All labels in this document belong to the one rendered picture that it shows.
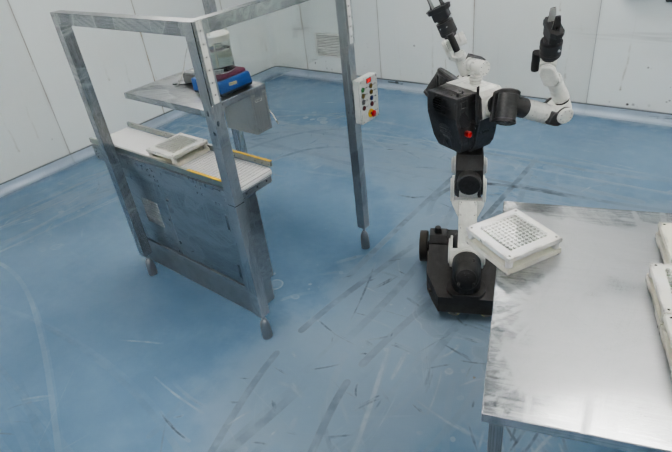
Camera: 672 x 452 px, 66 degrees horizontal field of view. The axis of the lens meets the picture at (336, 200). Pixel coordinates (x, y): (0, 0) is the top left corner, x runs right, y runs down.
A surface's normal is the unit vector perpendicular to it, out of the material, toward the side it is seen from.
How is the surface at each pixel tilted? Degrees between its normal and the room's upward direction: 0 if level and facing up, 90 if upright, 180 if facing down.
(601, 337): 0
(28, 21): 90
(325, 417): 0
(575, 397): 0
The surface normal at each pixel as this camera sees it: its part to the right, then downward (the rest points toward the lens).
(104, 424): -0.11, -0.86
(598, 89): -0.60, 0.46
